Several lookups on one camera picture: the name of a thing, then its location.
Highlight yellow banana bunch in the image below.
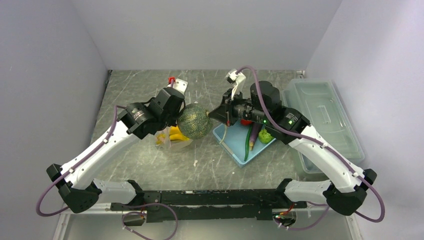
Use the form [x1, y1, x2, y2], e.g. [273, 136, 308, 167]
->
[155, 126, 190, 145]

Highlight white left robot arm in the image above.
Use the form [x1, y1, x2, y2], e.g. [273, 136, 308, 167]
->
[46, 86, 186, 214]

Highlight clear plastic storage box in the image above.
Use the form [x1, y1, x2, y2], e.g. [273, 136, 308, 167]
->
[283, 78, 365, 166]

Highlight purple eggplant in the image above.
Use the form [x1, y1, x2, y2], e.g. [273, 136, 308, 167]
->
[248, 122, 263, 151]

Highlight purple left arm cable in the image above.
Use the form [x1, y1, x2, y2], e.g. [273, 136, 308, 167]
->
[35, 105, 128, 218]

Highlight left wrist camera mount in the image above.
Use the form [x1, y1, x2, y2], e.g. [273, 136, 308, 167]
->
[168, 76, 188, 95]

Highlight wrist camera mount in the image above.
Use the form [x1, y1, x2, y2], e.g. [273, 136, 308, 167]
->
[225, 68, 247, 100]
[168, 76, 188, 95]

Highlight aluminium frame rail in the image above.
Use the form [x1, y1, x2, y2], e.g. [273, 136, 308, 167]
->
[54, 189, 362, 240]

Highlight green chili pepper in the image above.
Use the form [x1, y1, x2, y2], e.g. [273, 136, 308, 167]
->
[243, 124, 253, 162]

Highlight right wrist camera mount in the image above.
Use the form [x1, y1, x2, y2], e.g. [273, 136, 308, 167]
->
[225, 68, 247, 100]

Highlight green netted melon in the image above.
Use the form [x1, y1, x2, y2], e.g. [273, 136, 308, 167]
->
[176, 103, 213, 140]

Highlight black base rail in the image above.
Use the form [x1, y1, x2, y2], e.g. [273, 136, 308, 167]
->
[110, 189, 307, 223]

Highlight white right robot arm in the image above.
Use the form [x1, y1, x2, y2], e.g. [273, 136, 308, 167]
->
[208, 81, 377, 216]

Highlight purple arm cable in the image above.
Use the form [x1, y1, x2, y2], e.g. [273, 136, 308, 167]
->
[35, 105, 128, 218]
[235, 65, 387, 232]

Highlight clear zip top bag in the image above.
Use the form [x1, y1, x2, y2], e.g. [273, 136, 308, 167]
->
[154, 126, 193, 151]

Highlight blue plastic basket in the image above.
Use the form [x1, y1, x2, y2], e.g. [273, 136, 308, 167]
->
[212, 121, 276, 168]

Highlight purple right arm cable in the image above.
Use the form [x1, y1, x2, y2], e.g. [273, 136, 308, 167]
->
[235, 65, 387, 232]

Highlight green lime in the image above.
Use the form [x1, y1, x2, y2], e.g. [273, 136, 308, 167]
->
[258, 128, 274, 145]

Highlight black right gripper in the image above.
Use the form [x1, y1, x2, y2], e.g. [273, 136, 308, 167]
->
[208, 87, 269, 127]

